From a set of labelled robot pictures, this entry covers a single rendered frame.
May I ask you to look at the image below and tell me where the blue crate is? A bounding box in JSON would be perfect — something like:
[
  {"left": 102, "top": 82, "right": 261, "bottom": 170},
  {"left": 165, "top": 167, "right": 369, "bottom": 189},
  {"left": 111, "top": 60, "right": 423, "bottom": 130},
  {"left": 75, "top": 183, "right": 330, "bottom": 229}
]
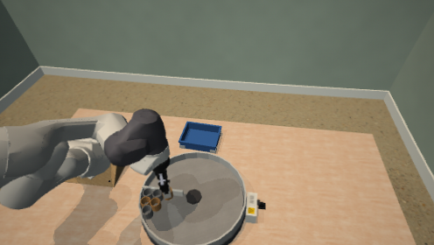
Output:
[{"left": 178, "top": 121, "right": 222, "bottom": 154}]

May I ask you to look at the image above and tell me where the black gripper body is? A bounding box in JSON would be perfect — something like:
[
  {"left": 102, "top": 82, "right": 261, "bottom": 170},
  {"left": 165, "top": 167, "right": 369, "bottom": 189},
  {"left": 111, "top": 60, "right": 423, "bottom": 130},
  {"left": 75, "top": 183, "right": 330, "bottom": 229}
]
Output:
[{"left": 153, "top": 157, "right": 170, "bottom": 178}]

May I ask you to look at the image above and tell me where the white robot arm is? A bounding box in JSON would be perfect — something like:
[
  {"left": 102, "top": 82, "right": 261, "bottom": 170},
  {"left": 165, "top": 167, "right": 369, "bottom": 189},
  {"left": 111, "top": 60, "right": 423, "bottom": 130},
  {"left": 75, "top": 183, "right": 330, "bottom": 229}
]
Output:
[{"left": 0, "top": 108, "right": 170, "bottom": 210}]

